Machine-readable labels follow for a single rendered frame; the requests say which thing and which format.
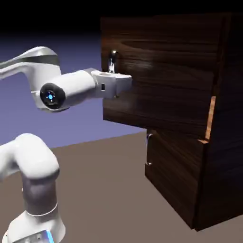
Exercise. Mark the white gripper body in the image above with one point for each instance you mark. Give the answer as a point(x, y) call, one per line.
point(123, 82)

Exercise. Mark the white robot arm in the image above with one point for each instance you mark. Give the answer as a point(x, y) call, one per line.
point(76, 85)

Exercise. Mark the large dark wood cabinet door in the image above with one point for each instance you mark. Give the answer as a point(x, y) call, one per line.
point(167, 85)

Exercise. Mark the small dark wood cabinet door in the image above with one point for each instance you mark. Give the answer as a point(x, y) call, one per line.
point(174, 170)

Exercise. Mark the dark wood cabinet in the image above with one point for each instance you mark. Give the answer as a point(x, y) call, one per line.
point(226, 151)

